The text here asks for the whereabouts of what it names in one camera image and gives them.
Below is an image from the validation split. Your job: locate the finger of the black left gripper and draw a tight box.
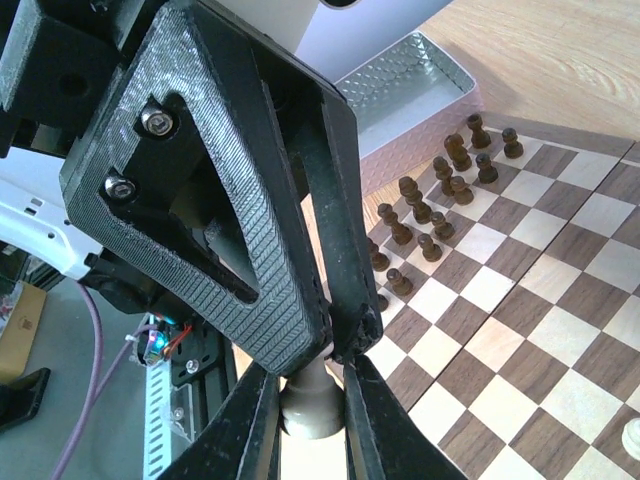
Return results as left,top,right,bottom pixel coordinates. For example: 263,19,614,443
194,1,382,363
61,4,332,375

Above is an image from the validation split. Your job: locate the cardboard box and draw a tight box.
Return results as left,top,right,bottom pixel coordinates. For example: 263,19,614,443
1,282,47,384

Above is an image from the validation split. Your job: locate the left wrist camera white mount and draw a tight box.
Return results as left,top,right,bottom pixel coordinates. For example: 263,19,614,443
220,0,449,82

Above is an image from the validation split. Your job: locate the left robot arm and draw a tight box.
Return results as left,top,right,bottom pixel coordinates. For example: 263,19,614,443
1,1,383,377

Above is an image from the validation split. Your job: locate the dark chess pieces group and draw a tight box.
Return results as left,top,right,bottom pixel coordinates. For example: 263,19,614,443
368,130,529,322

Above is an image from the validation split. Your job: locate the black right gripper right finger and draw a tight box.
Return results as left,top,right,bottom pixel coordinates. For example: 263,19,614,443
343,355,465,479

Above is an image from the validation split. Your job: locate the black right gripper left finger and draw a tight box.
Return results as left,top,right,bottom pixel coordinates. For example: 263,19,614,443
169,363,281,480

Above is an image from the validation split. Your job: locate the white rook chess piece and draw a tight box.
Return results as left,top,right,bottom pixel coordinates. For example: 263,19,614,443
280,356,344,440

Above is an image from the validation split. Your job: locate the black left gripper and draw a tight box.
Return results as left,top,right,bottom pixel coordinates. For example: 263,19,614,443
0,0,211,166

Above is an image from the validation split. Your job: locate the wooden chess board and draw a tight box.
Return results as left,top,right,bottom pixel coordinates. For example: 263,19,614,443
370,114,639,479

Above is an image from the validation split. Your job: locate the white pawn chess piece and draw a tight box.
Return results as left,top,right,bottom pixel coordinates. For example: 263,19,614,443
621,417,640,461

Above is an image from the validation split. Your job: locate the light blue slotted cable duct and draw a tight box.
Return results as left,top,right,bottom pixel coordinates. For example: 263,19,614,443
142,362,196,480

